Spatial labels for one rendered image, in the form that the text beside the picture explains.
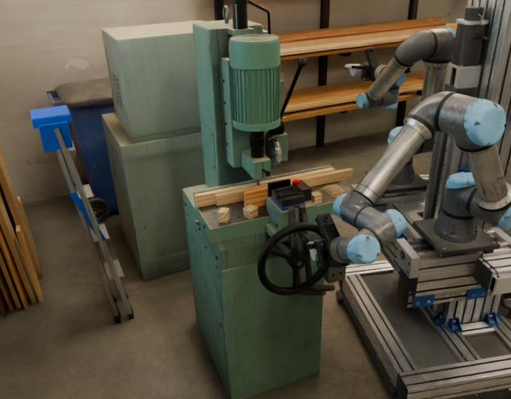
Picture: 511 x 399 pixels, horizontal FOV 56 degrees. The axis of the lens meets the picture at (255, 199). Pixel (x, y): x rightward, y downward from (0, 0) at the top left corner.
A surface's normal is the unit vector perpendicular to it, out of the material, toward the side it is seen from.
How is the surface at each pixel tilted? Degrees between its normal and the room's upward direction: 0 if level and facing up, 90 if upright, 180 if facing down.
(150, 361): 0
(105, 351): 1
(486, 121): 84
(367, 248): 59
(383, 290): 0
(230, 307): 90
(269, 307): 90
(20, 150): 90
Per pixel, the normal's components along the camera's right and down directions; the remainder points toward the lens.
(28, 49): 0.42, 0.40
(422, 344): -0.03, -0.89
